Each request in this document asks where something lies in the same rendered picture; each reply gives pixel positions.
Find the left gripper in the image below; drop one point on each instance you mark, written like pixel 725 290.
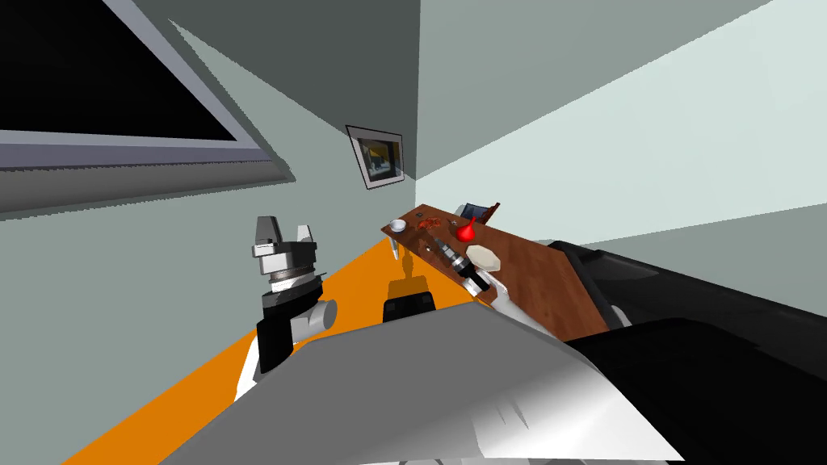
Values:
pixel 287 257

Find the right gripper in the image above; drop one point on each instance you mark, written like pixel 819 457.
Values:
pixel 456 259

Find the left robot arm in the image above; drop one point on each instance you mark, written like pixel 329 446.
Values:
pixel 282 323

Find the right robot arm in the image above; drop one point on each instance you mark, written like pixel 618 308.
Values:
pixel 711 387

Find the cream octagonal thing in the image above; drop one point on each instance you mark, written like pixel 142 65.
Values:
pixel 484 258

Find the red pear-shaped thing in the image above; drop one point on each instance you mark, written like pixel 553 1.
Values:
pixel 466 231

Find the red-brown lumpy thing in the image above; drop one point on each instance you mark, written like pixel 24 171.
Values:
pixel 428 224

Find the blue cushioned wooden chair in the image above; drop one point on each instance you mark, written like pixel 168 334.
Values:
pixel 479 212

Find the white bowl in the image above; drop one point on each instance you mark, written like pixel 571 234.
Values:
pixel 397 225

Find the brown wooden table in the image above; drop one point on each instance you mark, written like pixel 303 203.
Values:
pixel 543 284

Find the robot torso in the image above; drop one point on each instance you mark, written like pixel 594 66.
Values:
pixel 420 387

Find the framed wall picture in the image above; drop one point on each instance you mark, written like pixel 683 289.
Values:
pixel 376 157

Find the dark window with grey frame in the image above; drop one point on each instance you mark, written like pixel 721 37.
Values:
pixel 97 64

